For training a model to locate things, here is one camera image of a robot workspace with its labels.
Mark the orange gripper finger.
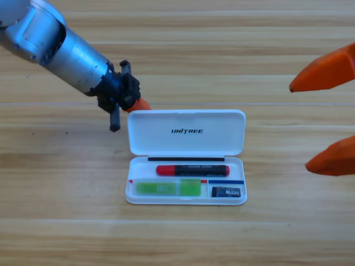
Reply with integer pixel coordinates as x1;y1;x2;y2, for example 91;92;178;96
305;135;355;177
288;42;355;94

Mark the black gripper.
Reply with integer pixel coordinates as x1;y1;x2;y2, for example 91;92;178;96
95;59;152;133

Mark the white Unitree pencil case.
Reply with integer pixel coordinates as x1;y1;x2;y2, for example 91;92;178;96
125;109;248;206

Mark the red and black marker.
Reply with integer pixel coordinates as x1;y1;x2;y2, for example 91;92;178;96
155;163;231;177

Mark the green and white glue stick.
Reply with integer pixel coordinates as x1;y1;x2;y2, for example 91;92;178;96
135;178;202;197

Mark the black eraser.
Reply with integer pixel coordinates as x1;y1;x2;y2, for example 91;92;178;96
211;186;241;198

